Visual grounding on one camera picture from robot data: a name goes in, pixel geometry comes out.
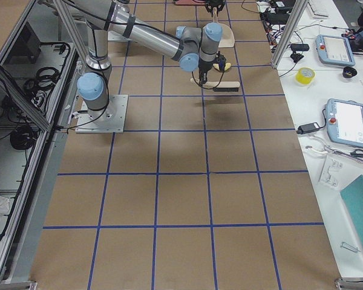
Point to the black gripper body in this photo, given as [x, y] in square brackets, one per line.
[204, 70]
[213, 3]

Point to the white hand brush black bristles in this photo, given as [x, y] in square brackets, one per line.
[222, 86]

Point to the white plastic dustpan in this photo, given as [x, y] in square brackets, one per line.
[227, 39]

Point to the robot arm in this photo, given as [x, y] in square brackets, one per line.
[193, 48]

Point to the pale curved melon rind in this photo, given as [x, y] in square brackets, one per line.
[222, 67]

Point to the yellow tape roll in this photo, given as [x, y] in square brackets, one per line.
[305, 76]

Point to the black power adapter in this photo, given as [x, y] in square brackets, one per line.
[308, 128]

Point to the upper teach pendant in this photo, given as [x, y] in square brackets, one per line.
[334, 50]

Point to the teach pendant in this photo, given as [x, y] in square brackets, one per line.
[344, 122]
[334, 50]

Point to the lower teach pendant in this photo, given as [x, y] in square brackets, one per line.
[344, 122]

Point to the white paper sheet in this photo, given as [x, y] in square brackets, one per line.
[338, 172]

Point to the black scissors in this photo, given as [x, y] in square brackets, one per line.
[357, 154]

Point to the aluminium frame post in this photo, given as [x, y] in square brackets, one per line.
[292, 23]

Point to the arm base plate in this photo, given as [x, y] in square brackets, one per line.
[116, 37]
[113, 120]

